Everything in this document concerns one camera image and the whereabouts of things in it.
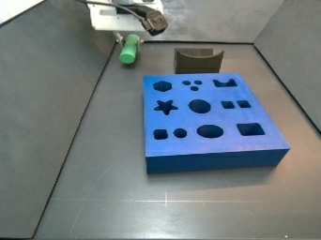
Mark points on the blue foam shape board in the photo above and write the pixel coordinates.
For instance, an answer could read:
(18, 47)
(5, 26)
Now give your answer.
(207, 124)

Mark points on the green oval cylinder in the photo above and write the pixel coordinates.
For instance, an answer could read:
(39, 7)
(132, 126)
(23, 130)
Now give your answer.
(129, 52)

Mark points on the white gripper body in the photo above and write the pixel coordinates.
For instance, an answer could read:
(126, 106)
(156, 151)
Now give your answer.
(116, 19)

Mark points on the black curved fixture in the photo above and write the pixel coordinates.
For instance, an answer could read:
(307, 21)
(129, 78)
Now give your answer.
(197, 60)

